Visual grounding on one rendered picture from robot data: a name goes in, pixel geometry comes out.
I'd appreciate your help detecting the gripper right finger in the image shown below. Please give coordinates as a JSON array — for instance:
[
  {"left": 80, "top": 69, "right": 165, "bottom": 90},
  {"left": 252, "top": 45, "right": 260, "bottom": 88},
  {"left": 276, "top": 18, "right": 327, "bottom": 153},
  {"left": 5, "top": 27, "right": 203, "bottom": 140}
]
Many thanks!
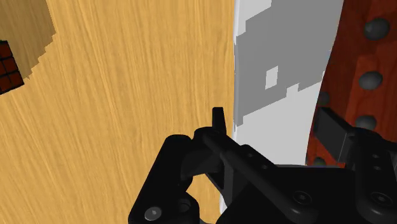
[{"left": 314, "top": 106, "right": 397, "bottom": 224}]

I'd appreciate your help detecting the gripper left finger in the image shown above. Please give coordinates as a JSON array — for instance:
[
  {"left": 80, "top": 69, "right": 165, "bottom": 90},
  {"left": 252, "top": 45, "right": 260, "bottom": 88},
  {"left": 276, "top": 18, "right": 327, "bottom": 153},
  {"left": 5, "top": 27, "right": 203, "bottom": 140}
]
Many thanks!
[{"left": 127, "top": 106, "right": 320, "bottom": 224}]

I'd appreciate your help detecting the dark red puzzle cube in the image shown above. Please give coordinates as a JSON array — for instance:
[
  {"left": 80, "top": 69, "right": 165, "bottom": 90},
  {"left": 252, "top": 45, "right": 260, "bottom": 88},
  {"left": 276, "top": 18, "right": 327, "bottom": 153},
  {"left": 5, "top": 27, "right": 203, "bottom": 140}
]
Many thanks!
[{"left": 0, "top": 40, "right": 25, "bottom": 95}]

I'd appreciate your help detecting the red wooden robot stand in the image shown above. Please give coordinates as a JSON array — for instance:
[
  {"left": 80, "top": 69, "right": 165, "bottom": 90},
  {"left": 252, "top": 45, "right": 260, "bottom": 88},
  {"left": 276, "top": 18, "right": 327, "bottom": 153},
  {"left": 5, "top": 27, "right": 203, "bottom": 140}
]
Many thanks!
[{"left": 305, "top": 0, "right": 397, "bottom": 168}]

